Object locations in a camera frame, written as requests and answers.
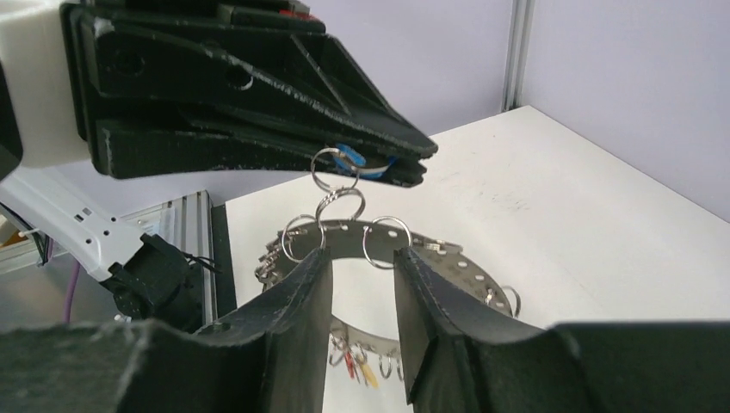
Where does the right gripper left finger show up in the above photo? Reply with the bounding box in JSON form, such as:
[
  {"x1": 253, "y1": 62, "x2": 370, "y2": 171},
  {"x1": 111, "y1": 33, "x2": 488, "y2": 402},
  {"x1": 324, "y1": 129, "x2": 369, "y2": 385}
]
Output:
[{"x1": 1, "y1": 249, "x2": 333, "y2": 412}]

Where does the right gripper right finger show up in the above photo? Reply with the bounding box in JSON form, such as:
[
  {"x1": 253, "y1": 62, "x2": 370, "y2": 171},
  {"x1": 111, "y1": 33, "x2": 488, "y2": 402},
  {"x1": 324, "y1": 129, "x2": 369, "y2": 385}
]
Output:
[{"x1": 393, "y1": 248, "x2": 729, "y2": 412}]

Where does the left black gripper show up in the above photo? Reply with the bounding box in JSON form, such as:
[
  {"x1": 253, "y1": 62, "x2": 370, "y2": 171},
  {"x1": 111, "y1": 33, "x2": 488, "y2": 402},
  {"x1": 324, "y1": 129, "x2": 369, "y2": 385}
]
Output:
[{"x1": 0, "y1": 0, "x2": 439, "y2": 189}]

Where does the blue tagged key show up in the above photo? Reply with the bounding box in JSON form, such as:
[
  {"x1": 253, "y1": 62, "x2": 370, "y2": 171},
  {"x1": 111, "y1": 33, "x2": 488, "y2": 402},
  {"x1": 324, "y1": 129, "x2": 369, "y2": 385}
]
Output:
[{"x1": 334, "y1": 144, "x2": 397, "y2": 180}]

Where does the metal keyring with keys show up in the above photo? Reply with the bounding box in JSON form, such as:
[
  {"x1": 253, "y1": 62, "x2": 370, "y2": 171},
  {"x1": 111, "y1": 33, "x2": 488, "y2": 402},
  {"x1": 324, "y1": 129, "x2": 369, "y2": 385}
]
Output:
[{"x1": 254, "y1": 165, "x2": 521, "y2": 392}]

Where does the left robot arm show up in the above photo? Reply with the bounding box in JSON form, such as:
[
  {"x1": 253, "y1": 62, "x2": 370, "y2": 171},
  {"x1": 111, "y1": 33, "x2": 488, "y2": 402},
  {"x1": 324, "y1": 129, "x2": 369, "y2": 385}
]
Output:
[{"x1": 1, "y1": 1, "x2": 438, "y2": 332}]

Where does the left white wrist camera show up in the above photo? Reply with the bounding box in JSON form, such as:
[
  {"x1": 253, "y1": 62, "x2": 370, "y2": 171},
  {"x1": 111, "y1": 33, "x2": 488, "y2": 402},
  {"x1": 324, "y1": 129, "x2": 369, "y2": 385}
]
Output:
[{"x1": 1, "y1": 1, "x2": 90, "y2": 179}]

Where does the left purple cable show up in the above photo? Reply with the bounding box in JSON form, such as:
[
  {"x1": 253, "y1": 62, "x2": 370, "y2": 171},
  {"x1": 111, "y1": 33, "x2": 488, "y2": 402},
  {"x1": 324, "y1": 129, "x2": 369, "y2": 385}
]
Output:
[{"x1": 62, "y1": 259, "x2": 82, "y2": 325}]

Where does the right aluminium frame post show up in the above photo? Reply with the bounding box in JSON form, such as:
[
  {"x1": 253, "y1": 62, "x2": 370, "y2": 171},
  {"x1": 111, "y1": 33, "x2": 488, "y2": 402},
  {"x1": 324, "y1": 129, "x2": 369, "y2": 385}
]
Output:
[{"x1": 500, "y1": 0, "x2": 535, "y2": 112}]

